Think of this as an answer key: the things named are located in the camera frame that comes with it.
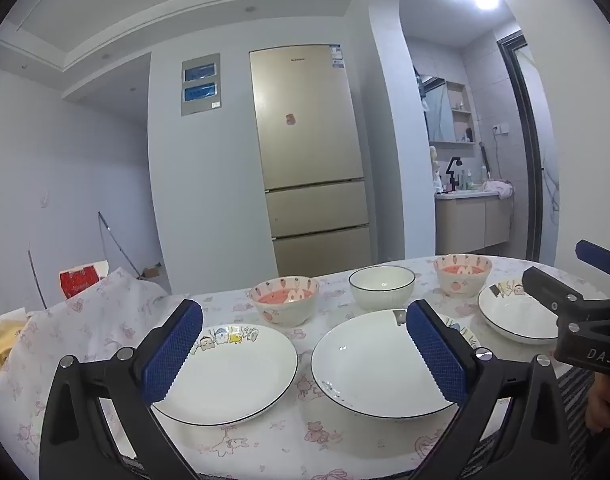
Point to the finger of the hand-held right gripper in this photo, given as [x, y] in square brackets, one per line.
[550, 287]
[602, 260]

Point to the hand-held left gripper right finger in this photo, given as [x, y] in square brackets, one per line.
[437, 355]

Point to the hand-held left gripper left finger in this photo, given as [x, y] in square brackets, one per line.
[172, 355]

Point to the white cartoon print plate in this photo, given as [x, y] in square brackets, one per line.
[515, 312]
[235, 375]

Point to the plain white black-rimmed plate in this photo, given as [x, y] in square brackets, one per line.
[375, 360]

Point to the pink carrot print bowl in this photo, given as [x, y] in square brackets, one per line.
[285, 310]
[460, 282]

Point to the white black-rimmed bowl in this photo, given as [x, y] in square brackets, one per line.
[382, 297]

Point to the person's right hand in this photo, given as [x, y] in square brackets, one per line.
[607, 402]

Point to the grey striped cloth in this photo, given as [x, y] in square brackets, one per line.
[572, 395]

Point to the small cardboard box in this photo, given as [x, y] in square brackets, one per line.
[151, 271]

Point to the beige vanity cabinet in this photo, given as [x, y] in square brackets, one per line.
[472, 225]

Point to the pink towel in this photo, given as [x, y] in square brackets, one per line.
[500, 189]

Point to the red and white box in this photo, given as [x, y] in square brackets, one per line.
[82, 280]

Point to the pink printed white tablecloth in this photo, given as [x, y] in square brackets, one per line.
[265, 440]

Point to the green bottle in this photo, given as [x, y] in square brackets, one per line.
[467, 178]

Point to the black faucet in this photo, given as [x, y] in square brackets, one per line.
[452, 172]

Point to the thin metal rod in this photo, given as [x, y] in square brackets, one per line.
[37, 277]

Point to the yellow bag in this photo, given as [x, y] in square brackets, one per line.
[2, 345]

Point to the cream plush toy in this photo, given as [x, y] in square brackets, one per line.
[436, 157]

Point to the mirror cabinet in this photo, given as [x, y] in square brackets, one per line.
[442, 110]

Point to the beige three-door refrigerator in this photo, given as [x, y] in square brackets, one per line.
[310, 160]

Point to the pink fridge sticker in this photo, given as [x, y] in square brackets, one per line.
[291, 119]

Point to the blue white fridge label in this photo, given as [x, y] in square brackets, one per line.
[337, 57]

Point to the black door frame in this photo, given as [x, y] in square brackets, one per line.
[525, 150]

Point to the white wall socket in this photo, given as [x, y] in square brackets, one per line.
[500, 128]

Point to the grey wall electrical panel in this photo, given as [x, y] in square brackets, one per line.
[201, 85]

